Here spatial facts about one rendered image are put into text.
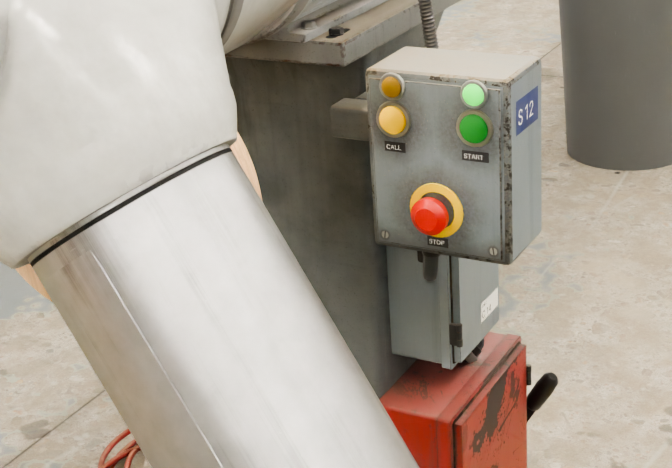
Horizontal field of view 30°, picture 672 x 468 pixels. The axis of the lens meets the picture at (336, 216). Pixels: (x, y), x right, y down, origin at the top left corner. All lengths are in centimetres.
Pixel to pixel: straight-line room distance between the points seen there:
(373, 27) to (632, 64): 259
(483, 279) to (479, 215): 38
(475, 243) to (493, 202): 5
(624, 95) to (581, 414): 150
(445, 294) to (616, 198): 237
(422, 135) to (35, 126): 83
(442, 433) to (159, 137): 117
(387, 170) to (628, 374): 172
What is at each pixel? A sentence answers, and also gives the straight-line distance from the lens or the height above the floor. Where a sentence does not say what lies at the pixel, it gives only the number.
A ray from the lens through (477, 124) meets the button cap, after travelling 125.
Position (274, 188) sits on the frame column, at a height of 89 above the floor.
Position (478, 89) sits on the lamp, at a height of 111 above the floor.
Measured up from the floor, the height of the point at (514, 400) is 55.
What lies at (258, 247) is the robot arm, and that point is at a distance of 52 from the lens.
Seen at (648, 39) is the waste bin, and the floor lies 44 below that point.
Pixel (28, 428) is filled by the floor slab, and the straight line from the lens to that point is 294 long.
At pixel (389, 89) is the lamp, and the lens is 128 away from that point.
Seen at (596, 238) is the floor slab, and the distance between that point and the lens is 365.
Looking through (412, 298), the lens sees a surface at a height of 75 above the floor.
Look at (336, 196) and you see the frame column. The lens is 158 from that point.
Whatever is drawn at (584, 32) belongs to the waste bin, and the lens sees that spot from 404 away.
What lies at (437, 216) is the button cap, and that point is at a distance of 128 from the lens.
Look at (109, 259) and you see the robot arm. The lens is 51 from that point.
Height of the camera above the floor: 148
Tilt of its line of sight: 23 degrees down
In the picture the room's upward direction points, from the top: 4 degrees counter-clockwise
